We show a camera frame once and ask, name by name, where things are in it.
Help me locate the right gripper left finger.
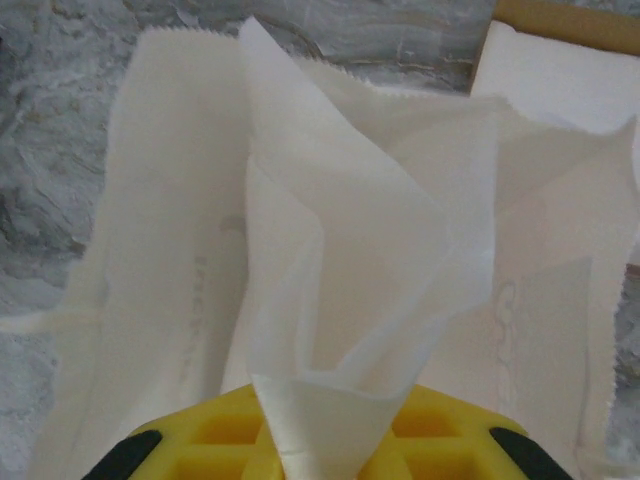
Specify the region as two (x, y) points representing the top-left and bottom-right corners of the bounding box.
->
(84, 382), (284, 480)

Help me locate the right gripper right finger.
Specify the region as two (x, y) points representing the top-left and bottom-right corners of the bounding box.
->
(357, 383), (577, 480)

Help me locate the white paper napkin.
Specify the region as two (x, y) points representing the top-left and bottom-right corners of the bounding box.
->
(237, 14), (497, 480)

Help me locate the white pink paper bag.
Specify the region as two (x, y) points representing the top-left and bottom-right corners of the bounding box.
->
(0, 27), (637, 480)

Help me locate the white napkin stack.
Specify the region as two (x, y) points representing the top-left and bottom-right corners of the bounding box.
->
(472, 19), (640, 137)

